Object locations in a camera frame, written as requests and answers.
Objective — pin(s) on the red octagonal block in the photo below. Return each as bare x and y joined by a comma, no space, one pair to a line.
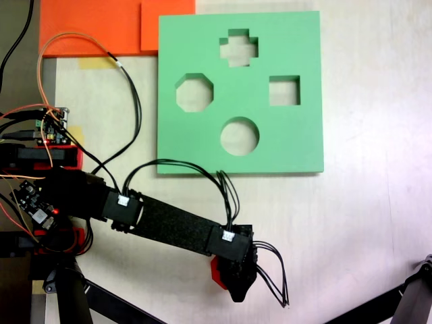
216,273

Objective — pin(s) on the green shape-hole board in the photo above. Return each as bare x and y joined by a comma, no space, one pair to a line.
287,145

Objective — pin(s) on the large orange flat block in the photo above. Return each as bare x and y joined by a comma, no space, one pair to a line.
84,27

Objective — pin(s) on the thin black tripod strut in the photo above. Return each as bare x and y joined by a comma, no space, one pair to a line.
114,305
368,308

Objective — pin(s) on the thick black tripod leg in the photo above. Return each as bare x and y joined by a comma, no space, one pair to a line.
415,297
72,297

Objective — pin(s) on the pale tape patch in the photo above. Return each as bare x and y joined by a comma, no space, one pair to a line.
37,287

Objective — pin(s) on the small yellow masking tape piece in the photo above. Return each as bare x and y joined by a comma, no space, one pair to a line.
77,132

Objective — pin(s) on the black circuit board with chips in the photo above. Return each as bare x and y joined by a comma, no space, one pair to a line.
32,199

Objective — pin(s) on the circuit board with green terminal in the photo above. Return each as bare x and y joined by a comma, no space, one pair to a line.
54,126

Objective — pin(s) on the long yellow masking tape strip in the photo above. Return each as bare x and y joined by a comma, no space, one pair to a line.
94,63

